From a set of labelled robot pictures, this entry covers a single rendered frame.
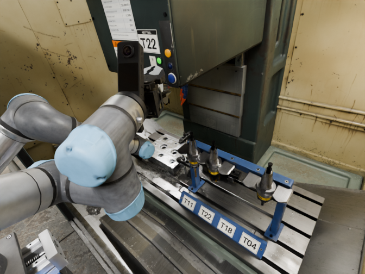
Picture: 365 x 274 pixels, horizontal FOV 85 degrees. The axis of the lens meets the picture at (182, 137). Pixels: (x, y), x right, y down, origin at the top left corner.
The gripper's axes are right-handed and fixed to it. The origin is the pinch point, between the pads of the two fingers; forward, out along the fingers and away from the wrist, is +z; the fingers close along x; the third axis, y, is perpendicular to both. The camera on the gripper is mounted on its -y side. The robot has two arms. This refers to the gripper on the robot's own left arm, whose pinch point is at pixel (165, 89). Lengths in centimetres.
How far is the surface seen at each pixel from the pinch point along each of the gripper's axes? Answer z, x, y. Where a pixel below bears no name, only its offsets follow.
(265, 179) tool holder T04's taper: -18, 63, 12
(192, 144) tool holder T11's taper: -17.8, 31.4, 11.4
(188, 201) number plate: -25, 30, 45
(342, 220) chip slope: 17, 92, 59
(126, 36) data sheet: -20.9, 9.4, -31.3
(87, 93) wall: -3, -101, 21
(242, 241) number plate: -26, 61, 46
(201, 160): -18.9, 36.3, 17.6
